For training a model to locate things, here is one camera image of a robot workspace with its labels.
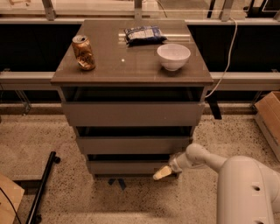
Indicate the grey drawer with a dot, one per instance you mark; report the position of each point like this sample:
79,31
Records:
133,106
126,164
133,140

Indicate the grey bottom drawer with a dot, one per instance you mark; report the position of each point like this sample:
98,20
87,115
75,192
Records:
126,164

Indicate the cardboard box right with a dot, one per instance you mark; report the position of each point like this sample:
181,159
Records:
268,120

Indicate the grey drawer cabinet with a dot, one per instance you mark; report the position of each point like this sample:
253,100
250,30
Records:
120,65

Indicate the white ceramic bowl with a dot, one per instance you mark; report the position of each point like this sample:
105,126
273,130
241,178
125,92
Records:
173,56

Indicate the crushed golden soda can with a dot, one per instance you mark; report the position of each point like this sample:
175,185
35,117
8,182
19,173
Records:
83,52

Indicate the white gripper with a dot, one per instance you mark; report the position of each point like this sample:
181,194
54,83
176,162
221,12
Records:
176,164

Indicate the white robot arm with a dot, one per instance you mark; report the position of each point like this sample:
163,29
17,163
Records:
248,192

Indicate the blue white snack bag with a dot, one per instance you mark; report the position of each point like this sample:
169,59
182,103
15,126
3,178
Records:
143,35

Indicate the black bracket behind cabinet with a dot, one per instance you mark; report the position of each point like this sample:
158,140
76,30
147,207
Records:
213,104

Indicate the wooden board left corner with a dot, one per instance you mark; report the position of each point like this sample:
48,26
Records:
11,195

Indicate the metal guard rail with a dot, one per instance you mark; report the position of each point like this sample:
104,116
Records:
231,81

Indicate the grey top drawer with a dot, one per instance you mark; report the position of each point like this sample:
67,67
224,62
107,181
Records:
133,106

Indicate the grey middle drawer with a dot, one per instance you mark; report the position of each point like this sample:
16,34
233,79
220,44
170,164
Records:
133,140

